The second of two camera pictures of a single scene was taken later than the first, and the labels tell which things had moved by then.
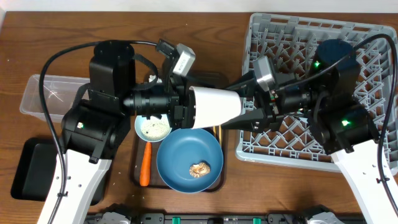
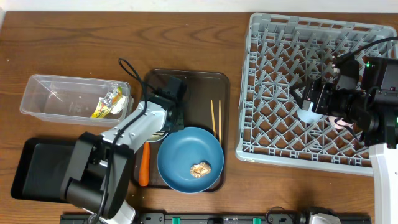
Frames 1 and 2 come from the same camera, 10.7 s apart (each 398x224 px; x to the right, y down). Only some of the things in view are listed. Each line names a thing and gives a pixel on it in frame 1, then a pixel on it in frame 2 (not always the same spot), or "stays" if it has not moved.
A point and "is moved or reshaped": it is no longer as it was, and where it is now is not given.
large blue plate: (189, 160) stays
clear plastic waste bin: (60, 93) stays
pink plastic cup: (215, 106) is moved or reshaped
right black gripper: (257, 122) to (324, 89)
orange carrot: (145, 172) stays
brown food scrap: (199, 169) stays
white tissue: (152, 77) is moved or reshaped
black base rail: (221, 218) stays
